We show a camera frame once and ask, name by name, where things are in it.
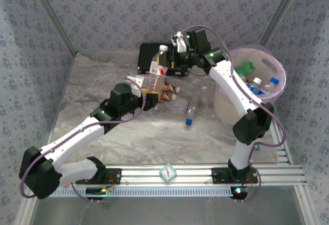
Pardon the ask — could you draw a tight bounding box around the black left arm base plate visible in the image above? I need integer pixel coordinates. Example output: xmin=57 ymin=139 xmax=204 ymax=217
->
xmin=74 ymin=167 xmax=122 ymax=185

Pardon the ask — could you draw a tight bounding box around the metal frame post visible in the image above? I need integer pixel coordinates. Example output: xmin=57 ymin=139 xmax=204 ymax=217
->
xmin=25 ymin=0 xmax=78 ymax=56
xmin=259 ymin=0 xmax=307 ymax=46

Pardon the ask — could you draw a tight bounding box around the slotted cable duct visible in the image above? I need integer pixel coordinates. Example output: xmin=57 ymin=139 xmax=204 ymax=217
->
xmin=48 ymin=186 xmax=233 ymax=198

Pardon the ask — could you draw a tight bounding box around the right controller board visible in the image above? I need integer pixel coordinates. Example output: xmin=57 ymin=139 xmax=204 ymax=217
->
xmin=229 ymin=185 xmax=249 ymax=202

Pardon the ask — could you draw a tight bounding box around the green soda bottle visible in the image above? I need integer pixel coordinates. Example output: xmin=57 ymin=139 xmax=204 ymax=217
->
xmin=234 ymin=60 xmax=257 ymax=77

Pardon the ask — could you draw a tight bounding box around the brown label drink bottle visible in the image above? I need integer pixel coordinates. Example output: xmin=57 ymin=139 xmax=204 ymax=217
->
xmin=164 ymin=82 xmax=181 ymax=94
xmin=158 ymin=92 xmax=177 ymax=102

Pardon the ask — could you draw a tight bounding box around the translucent pink bin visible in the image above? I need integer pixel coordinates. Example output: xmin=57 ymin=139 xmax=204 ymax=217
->
xmin=212 ymin=44 xmax=288 ymax=126

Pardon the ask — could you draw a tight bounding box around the small clear bottle white cap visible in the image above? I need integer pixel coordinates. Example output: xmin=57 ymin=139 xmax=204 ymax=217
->
xmin=200 ymin=85 xmax=209 ymax=105

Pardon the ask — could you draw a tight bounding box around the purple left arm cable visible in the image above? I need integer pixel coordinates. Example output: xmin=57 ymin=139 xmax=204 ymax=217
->
xmin=19 ymin=78 xmax=147 ymax=202

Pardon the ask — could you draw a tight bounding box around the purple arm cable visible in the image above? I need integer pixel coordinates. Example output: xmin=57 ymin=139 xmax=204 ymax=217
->
xmin=19 ymin=78 xmax=147 ymax=202
xmin=179 ymin=25 xmax=287 ymax=203

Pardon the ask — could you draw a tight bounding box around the clear bottle red white label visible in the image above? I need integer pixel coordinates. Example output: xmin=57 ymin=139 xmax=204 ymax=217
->
xmin=143 ymin=44 xmax=170 ymax=100

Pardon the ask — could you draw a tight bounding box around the left controller board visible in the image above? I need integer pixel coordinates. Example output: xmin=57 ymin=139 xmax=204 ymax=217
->
xmin=85 ymin=186 xmax=116 ymax=201

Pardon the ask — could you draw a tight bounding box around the teal square clock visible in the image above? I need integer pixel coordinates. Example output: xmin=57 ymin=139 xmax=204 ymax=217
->
xmin=159 ymin=163 xmax=178 ymax=183

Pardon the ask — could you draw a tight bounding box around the black hard case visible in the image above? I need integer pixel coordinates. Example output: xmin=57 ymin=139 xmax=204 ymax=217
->
xmin=137 ymin=43 xmax=191 ymax=77

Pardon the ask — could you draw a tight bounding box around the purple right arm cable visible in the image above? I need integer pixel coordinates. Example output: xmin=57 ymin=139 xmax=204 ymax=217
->
xmin=179 ymin=25 xmax=287 ymax=203

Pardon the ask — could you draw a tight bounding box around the blue label water bottle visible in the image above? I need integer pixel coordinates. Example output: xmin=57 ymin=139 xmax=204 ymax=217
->
xmin=245 ymin=77 xmax=264 ymax=95

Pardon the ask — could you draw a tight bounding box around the clear bottle with blue cap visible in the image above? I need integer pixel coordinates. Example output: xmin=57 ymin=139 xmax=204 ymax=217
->
xmin=185 ymin=85 xmax=204 ymax=126
xmin=261 ymin=77 xmax=280 ymax=93

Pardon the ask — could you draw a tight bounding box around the controller board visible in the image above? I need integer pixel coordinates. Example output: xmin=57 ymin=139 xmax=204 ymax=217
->
xmin=85 ymin=186 xmax=116 ymax=201
xmin=229 ymin=185 xmax=249 ymax=202

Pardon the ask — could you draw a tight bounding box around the aluminium mounting rail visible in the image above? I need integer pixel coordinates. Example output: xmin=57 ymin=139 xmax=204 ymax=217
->
xmin=61 ymin=163 xmax=308 ymax=186

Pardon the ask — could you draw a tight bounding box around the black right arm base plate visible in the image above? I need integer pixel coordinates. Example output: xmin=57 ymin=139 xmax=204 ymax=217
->
xmin=211 ymin=167 xmax=259 ymax=184

